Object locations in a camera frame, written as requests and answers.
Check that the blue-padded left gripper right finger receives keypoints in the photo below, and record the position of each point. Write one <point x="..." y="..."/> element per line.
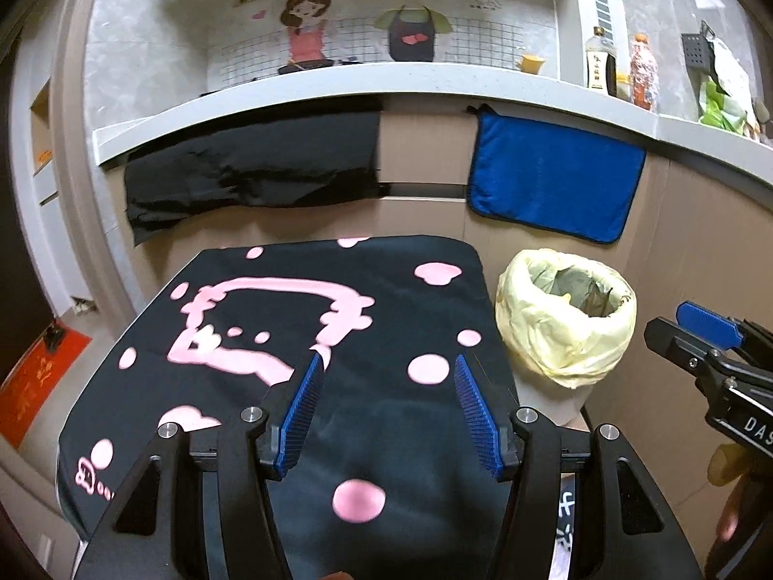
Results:
<point x="488" y="408"/>

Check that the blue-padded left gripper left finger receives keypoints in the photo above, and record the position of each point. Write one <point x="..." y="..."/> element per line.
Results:
<point x="290" y="407"/>

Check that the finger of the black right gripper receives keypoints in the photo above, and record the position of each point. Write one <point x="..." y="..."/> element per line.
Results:
<point x="687" y="340"/>

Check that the yellow trash bag bin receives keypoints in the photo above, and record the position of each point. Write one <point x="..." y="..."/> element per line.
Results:
<point x="566" y="322"/>

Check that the white kitchen countertop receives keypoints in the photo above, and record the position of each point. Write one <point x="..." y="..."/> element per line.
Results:
<point x="741" y="155"/>

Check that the person's right hand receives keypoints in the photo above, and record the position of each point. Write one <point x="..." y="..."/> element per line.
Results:
<point x="751" y="476"/>

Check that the black pink patterned table mat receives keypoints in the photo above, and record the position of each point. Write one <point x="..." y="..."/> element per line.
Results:
<point x="158" y="461"/>

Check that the green plastic bag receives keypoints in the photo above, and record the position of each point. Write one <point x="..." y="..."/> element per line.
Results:
<point x="725" y="95"/>

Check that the blue hanging towel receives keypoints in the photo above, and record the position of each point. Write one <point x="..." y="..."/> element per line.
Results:
<point x="552" y="177"/>

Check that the red paper floor sign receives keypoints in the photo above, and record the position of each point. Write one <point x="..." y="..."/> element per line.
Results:
<point x="27" y="388"/>

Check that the orange drink bottle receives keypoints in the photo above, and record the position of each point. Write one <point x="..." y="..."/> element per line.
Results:
<point x="644" y="76"/>

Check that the grey perforated utensil holder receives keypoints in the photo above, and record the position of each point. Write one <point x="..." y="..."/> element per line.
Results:
<point x="698" y="50"/>

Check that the black hanging cloth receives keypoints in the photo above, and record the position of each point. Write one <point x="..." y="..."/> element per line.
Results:
<point x="298" y="161"/>

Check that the soy sauce bottle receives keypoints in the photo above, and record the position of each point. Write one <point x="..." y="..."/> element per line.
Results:
<point x="601" y="63"/>

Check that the yellow small cup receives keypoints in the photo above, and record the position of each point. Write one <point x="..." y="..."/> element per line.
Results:
<point x="531" y="64"/>

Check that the cartoon couple wall sticker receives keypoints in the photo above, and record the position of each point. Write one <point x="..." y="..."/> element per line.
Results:
<point x="326" y="33"/>

